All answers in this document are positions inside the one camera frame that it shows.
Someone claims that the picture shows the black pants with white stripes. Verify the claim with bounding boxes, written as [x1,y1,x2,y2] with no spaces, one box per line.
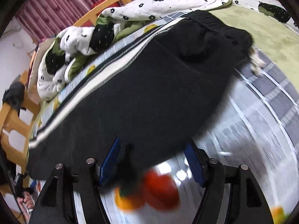
[27,10,253,186]

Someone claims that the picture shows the white floral green quilt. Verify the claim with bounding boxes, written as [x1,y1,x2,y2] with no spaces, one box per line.
[36,0,231,101]

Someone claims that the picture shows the wooden bed frame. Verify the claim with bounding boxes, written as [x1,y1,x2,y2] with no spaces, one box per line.
[0,0,262,192]

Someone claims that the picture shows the white floral pillow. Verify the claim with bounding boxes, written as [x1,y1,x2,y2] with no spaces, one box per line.
[233,0,298,33]

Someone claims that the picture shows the person's left hand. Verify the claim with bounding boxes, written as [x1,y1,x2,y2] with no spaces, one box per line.
[17,191,34,215]

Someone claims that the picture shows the fruit print plastic table cover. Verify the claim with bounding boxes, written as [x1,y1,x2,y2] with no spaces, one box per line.
[29,11,299,224]

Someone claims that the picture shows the pink striped curtain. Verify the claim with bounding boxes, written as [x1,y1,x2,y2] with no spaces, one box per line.
[15,0,101,41]

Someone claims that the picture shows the green bed sheet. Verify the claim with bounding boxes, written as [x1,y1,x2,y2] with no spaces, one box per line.
[210,5,299,89]

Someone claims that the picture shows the dark cloth on bedpost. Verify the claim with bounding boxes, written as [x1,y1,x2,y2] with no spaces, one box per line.
[2,81,25,114]

